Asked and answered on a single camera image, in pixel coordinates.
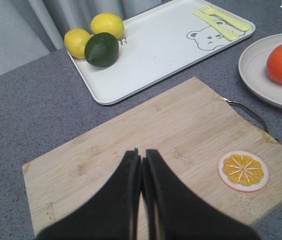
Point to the metal cutting board handle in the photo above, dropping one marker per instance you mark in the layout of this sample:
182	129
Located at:
249	112

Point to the yellow plastic knife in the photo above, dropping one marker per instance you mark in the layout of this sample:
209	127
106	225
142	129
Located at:
229	35

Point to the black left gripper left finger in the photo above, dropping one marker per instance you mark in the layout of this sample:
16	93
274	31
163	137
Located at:
111	214

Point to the dark green lime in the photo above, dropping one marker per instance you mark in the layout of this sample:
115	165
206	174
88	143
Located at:
102	50

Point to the wooden cutting board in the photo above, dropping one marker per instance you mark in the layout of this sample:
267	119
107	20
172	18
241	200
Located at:
190	125

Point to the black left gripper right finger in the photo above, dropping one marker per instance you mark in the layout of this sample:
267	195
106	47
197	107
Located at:
176	213

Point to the yellow lemon right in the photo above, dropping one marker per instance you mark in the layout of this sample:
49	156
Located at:
108	23

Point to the beige round plate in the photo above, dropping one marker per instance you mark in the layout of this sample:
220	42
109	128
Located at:
252	69

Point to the fake orange slice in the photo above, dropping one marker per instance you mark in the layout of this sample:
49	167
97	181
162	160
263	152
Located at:
243	171

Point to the white bear-print tray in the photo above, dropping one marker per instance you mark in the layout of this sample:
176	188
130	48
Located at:
156	44

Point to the grey curtain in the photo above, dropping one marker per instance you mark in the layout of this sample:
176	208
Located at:
30	29

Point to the yellow lemon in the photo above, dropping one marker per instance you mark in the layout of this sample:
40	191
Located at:
108	23
75	41

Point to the yellow lemon left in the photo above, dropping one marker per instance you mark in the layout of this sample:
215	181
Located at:
75	41

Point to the yellow plastic fork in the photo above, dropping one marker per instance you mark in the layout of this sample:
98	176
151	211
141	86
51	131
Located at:
244	27

